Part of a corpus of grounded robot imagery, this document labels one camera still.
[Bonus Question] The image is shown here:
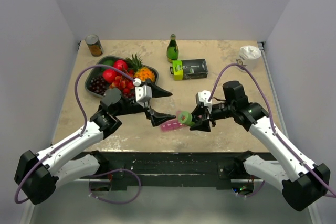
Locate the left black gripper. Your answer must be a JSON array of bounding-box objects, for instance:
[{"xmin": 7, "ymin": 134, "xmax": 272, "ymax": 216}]
[{"xmin": 114, "ymin": 79, "xmax": 176, "ymax": 125}]

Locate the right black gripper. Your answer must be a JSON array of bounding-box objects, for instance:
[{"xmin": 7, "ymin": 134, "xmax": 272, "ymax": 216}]
[{"xmin": 189, "ymin": 101, "xmax": 235, "ymax": 132}]

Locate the green bottle screw cap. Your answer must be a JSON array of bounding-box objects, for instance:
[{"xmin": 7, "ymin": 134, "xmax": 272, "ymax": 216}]
[{"xmin": 178, "ymin": 111, "xmax": 192, "ymax": 125}]

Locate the pink weekly pill organizer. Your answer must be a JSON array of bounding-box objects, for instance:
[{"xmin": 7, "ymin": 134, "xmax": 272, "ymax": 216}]
[{"xmin": 160, "ymin": 111, "xmax": 186, "ymax": 132}]

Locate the green lidded pill bottle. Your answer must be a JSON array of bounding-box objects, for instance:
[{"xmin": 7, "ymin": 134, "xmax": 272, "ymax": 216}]
[{"xmin": 184, "ymin": 116, "xmax": 195, "ymax": 127}]

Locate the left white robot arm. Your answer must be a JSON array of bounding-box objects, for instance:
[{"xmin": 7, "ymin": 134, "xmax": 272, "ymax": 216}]
[{"xmin": 14, "ymin": 79, "xmax": 175, "ymax": 205}]

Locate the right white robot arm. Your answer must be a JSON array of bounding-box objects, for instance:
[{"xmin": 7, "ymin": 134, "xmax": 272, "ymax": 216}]
[{"xmin": 188, "ymin": 81, "xmax": 330, "ymax": 211}]

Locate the black and green box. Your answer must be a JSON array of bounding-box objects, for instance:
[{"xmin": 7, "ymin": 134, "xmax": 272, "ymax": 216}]
[{"xmin": 170, "ymin": 59, "xmax": 208, "ymax": 81}]

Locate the small pineapple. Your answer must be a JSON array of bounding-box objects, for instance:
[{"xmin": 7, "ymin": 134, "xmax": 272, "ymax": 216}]
[{"xmin": 125, "ymin": 53, "xmax": 143, "ymax": 72}]

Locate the red apple upper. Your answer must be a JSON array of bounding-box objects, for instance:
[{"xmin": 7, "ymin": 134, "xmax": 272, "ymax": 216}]
[{"xmin": 113, "ymin": 60, "xmax": 129, "ymax": 72}]

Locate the red apple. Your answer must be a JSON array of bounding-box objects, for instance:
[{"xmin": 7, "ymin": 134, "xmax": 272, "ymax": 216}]
[
  {"xmin": 113, "ymin": 60, "xmax": 129, "ymax": 72},
  {"xmin": 102, "ymin": 69, "xmax": 117, "ymax": 84}
]

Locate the green glass bottle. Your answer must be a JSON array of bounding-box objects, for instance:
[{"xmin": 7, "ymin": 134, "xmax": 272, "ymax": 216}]
[{"xmin": 166, "ymin": 34, "xmax": 179, "ymax": 63}]

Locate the red apple lower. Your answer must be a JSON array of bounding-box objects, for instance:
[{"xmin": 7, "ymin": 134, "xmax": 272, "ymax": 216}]
[{"xmin": 102, "ymin": 69, "xmax": 117, "ymax": 84}]

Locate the green lime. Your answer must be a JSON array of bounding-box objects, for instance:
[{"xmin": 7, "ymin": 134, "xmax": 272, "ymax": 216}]
[{"xmin": 102, "ymin": 59, "xmax": 115, "ymax": 67}]

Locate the dark grey fruit tray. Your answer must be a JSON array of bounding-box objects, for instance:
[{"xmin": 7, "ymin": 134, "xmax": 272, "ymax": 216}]
[{"xmin": 84, "ymin": 55, "xmax": 160, "ymax": 98}]

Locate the white toilet paper roll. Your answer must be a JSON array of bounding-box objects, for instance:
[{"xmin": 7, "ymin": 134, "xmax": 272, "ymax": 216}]
[{"xmin": 235, "ymin": 45, "xmax": 261, "ymax": 72}]

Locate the tin food can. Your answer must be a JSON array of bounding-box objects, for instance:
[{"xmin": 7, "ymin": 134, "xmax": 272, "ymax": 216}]
[{"xmin": 85, "ymin": 34, "xmax": 103, "ymax": 57}]

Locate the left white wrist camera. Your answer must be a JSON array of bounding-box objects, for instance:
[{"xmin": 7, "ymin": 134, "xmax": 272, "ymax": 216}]
[{"xmin": 135, "ymin": 85, "xmax": 152, "ymax": 103}]

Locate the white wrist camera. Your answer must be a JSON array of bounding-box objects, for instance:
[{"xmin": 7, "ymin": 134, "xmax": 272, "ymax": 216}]
[
  {"xmin": 196, "ymin": 90, "xmax": 212, "ymax": 110},
  {"xmin": 135, "ymin": 85, "xmax": 152, "ymax": 103}
]

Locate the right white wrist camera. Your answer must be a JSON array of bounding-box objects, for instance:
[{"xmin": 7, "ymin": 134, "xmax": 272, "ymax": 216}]
[{"xmin": 196, "ymin": 90, "xmax": 212, "ymax": 110}]

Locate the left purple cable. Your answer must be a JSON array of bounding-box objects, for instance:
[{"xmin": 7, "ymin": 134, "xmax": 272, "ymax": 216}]
[{"xmin": 14, "ymin": 64, "xmax": 142, "ymax": 205}]

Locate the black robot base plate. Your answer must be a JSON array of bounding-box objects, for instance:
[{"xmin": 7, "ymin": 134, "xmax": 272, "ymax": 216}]
[{"xmin": 86, "ymin": 150, "xmax": 266, "ymax": 192}]

